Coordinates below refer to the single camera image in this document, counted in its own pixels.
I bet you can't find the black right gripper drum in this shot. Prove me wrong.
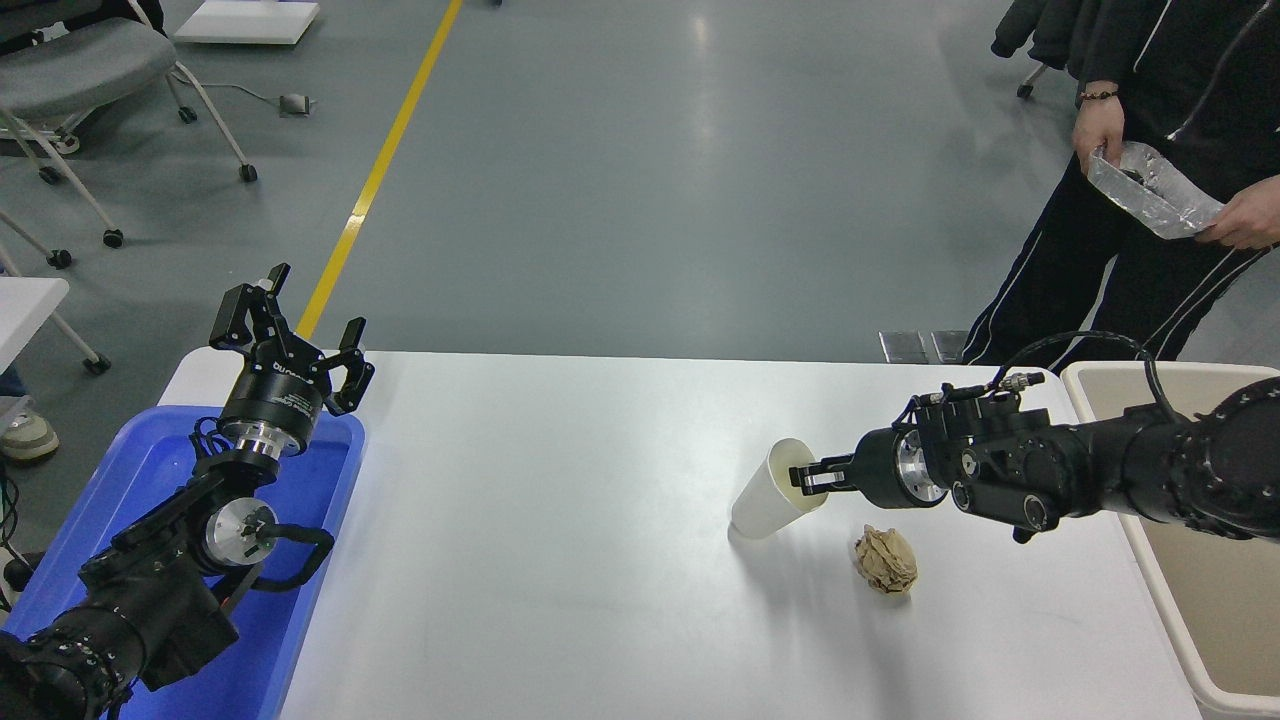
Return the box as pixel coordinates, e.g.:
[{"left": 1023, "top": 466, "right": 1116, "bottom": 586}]
[{"left": 850, "top": 427, "right": 909, "bottom": 510}]

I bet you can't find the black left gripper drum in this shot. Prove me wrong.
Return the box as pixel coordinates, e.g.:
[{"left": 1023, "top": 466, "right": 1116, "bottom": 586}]
[{"left": 218, "top": 348, "right": 331, "bottom": 444}]

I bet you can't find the white paper cup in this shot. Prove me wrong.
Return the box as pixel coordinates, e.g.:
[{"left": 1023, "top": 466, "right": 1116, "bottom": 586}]
[{"left": 730, "top": 438, "right": 831, "bottom": 541}]

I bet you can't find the person's right hand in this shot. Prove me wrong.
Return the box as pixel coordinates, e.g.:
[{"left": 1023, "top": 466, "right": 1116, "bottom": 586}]
[{"left": 1072, "top": 95, "right": 1127, "bottom": 177}]

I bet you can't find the person's left hand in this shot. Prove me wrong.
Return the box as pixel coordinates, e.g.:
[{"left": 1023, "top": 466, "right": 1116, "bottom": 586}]
[{"left": 1194, "top": 175, "right": 1280, "bottom": 251}]

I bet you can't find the blue plastic tray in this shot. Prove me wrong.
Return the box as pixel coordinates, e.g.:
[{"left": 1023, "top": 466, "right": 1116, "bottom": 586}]
[{"left": 0, "top": 405, "right": 367, "bottom": 720}]

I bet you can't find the crumpled tan paper ball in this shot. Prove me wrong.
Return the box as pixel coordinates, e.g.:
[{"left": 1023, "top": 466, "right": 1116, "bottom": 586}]
[{"left": 853, "top": 525, "right": 919, "bottom": 596}]

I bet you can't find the white-legged chair on castors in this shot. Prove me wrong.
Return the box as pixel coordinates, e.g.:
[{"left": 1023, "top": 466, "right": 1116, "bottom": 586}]
[{"left": 0, "top": 208, "right": 112, "bottom": 377}]

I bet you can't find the small white table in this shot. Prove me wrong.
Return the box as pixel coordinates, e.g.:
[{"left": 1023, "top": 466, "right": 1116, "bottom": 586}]
[{"left": 0, "top": 277, "right": 71, "bottom": 374}]

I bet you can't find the person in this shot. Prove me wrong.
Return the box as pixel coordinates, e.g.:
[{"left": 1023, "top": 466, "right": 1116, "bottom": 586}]
[
  {"left": 960, "top": 0, "right": 1280, "bottom": 367},
  {"left": 0, "top": 365, "right": 60, "bottom": 464}
]

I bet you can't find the flat white board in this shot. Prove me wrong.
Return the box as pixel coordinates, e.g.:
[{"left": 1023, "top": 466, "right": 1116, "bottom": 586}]
[{"left": 172, "top": 0, "right": 321, "bottom": 47}]

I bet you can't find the grey office chair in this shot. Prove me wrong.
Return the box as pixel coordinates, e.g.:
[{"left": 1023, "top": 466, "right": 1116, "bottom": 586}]
[{"left": 0, "top": 0, "right": 259, "bottom": 250}]

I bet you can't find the large pale bin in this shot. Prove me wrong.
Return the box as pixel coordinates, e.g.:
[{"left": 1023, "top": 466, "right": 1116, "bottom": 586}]
[{"left": 1060, "top": 360, "right": 1280, "bottom": 720}]

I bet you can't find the chair draped with dark coat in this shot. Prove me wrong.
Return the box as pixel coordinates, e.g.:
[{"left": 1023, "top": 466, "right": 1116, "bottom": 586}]
[{"left": 990, "top": 0, "right": 1083, "bottom": 101}]

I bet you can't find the grey power adapter with cable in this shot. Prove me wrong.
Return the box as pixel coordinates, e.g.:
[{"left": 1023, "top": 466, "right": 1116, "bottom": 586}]
[{"left": 176, "top": 80, "right": 314, "bottom": 120}]

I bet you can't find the black cable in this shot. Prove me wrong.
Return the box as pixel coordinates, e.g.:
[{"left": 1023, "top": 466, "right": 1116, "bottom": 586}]
[{"left": 0, "top": 465, "right": 46, "bottom": 613}]

